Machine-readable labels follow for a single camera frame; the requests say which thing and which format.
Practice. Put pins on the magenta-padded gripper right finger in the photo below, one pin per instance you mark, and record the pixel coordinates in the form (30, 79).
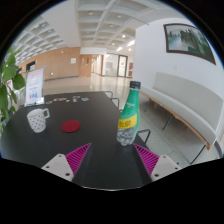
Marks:
(165, 166)

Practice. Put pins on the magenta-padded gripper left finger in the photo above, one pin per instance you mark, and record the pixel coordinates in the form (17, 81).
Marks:
(58, 165)

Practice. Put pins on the green plastic drink bottle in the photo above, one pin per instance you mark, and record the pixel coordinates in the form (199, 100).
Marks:
(128, 113)

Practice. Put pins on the flat round red coaster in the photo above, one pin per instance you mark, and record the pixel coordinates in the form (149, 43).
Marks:
(70, 126)

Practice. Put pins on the white dotted mug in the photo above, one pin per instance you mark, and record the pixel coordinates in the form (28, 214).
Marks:
(36, 120)

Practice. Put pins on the small round badge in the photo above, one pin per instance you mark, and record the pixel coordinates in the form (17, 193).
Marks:
(63, 99)
(56, 99)
(49, 102)

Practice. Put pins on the long white bench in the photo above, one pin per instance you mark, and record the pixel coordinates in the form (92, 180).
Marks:
(186, 100)

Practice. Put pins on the small blue card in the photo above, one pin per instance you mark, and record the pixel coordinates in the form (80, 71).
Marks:
(85, 99)

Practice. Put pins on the clear acrylic sign stand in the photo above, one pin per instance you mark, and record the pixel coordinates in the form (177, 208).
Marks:
(34, 85)

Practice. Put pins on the green leafy potted plant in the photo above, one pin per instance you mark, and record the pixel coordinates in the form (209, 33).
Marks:
(8, 71)

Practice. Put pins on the glass double door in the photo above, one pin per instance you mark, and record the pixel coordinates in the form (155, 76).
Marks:
(122, 65)

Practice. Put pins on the dark-framed landscape painting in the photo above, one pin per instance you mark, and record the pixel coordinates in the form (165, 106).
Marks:
(185, 40)

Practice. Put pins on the recessed ceiling lights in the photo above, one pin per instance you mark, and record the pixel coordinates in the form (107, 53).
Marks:
(90, 13)

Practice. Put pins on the white wall notice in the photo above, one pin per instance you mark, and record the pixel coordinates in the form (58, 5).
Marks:
(73, 60)

